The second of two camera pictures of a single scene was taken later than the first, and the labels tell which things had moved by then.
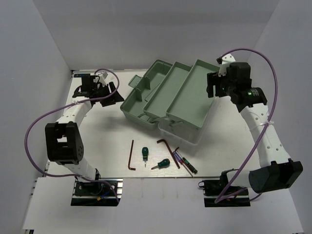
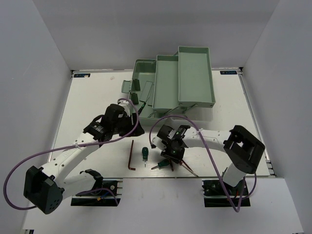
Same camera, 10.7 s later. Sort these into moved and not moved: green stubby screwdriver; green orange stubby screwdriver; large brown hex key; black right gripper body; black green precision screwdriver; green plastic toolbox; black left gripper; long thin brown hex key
Moved: black right gripper body; large brown hex key; black green precision screwdriver; black left gripper; green plastic toolbox
Not moved: long thin brown hex key; green orange stubby screwdriver; green stubby screwdriver
